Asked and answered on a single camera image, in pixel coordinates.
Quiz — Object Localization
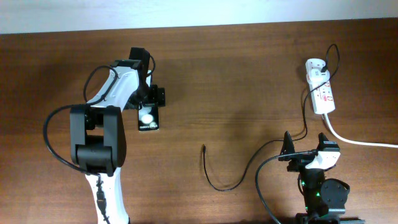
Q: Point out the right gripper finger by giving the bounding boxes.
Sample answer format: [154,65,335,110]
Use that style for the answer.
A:
[280,131,295,155]
[317,133,328,150]

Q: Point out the black Samsung smartphone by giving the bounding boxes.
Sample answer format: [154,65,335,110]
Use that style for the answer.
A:
[138,106,160,132]

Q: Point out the black USB charging cable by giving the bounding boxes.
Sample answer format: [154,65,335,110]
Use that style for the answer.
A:
[201,44,341,192]

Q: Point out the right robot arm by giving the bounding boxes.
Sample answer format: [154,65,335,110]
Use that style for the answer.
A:
[279,132,366,224]

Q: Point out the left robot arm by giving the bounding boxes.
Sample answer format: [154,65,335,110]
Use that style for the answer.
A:
[70,59,165,223]

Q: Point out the white USB charger plug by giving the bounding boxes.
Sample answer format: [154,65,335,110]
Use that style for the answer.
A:
[307,68,330,84]

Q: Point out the white power strip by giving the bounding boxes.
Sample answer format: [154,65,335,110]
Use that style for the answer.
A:
[305,58,335,114]

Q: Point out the white power strip cord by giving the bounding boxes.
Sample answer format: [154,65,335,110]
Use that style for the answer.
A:
[322,113,398,149]

